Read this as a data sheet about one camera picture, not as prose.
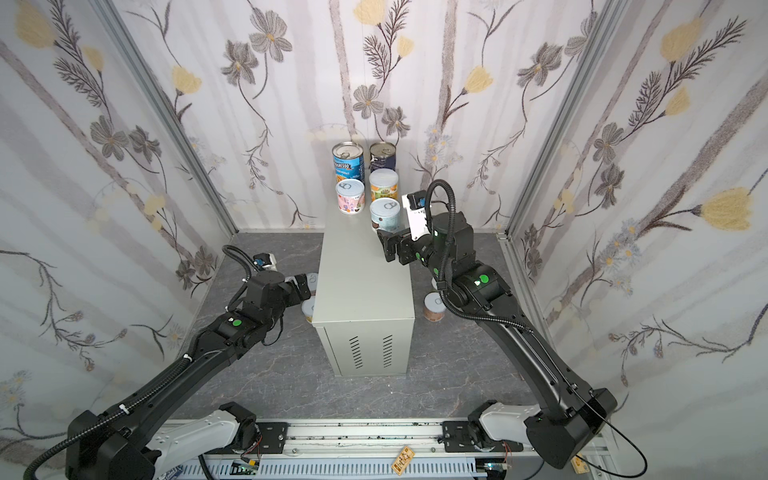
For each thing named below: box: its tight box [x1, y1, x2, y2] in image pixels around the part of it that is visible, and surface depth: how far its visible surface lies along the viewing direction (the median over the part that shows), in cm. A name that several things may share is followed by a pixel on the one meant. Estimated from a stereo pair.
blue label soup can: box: [332, 141, 365, 183], surface depth 79 cm
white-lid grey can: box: [370, 197, 401, 233], surface depth 73 cm
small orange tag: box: [391, 446, 415, 475], surface depth 72 cm
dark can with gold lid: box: [369, 142, 396, 173], surface depth 80 cm
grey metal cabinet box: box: [312, 194, 415, 377], surface depth 69 cm
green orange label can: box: [368, 168, 399, 201], surface depth 76 cm
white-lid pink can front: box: [335, 178, 365, 215], surface depth 77 cm
